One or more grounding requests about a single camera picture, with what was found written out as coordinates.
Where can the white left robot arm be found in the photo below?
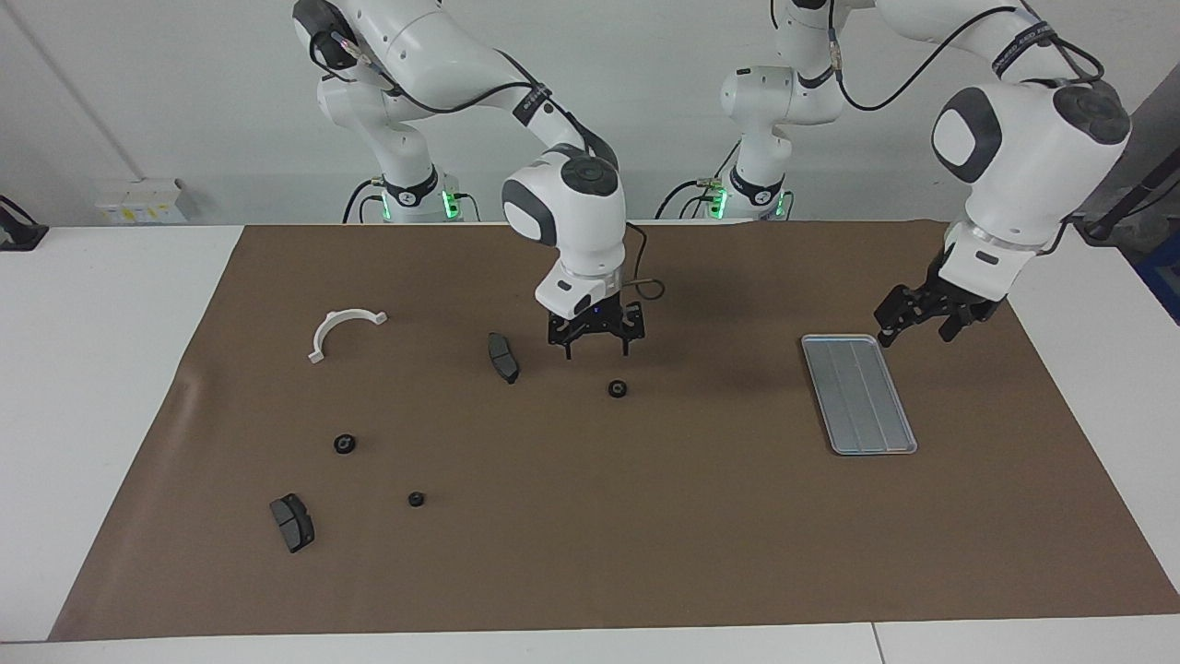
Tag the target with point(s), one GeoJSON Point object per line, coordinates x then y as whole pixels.
{"type": "Point", "coordinates": [1023, 157]}

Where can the dark grey brake pad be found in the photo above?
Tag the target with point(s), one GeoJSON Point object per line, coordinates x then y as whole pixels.
{"type": "Point", "coordinates": [292, 523]}
{"type": "Point", "coordinates": [502, 358]}

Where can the silver metal tray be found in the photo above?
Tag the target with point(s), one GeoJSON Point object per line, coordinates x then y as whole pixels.
{"type": "Point", "coordinates": [857, 397]}

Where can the white wall socket box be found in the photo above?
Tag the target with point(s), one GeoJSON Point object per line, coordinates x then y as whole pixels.
{"type": "Point", "coordinates": [138, 203]}

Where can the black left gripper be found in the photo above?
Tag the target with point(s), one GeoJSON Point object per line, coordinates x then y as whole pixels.
{"type": "Point", "coordinates": [940, 297]}

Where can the black clamp mount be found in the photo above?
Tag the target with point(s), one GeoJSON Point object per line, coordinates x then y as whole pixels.
{"type": "Point", "coordinates": [18, 235]}

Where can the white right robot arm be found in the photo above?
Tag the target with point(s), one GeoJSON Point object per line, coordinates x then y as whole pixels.
{"type": "Point", "coordinates": [562, 212]}

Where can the brown paper table mat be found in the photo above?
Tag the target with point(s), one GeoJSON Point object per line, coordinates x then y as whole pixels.
{"type": "Point", "coordinates": [590, 516]}

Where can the blue box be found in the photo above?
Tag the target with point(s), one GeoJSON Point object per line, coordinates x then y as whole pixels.
{"type": "Point", "coordinates": [1163, 277]}

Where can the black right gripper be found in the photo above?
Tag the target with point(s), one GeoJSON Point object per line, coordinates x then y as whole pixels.
{"type": "Point", "coordinates": [599, 318]}

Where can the white curved plastic bracket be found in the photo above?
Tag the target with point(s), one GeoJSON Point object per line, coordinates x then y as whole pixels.
{"type": "Point", "coordinates": [320, 334]}

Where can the black stand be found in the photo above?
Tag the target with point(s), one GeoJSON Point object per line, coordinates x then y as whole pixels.
{"type": "Point", "coordinates": [1106, 221]}

